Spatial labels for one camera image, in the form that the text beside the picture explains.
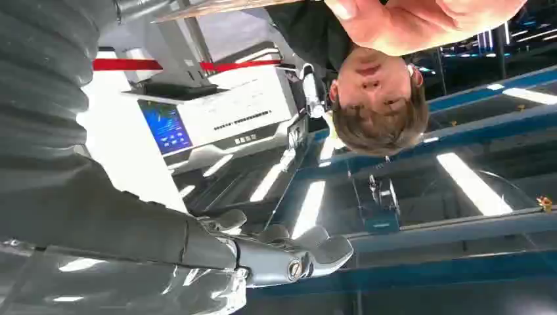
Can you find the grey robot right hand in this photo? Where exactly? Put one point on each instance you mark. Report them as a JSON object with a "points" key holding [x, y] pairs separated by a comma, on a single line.
{"points": [[109, 217]]}

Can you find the person's right hand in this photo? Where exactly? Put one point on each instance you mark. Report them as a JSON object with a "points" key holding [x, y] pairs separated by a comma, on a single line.
{"points": [[426, 24]]}

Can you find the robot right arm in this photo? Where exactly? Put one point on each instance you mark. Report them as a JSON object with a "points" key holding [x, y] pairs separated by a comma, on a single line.
{"points": [[39, 65]]}

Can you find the person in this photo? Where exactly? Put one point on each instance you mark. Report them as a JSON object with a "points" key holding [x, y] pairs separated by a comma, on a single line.
{"points": [[374, 87]]}

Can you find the red barrier belt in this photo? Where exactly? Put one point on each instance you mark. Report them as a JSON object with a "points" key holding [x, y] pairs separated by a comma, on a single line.
{"points": [[126, 64]]}

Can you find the white kiosk machine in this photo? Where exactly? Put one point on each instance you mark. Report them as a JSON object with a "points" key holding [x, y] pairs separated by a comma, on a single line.
{"points": [[243, 108]]}

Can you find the silver stanchion post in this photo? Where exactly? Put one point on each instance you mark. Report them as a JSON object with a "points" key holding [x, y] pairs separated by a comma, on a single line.
{"points": [[311, 93]]}

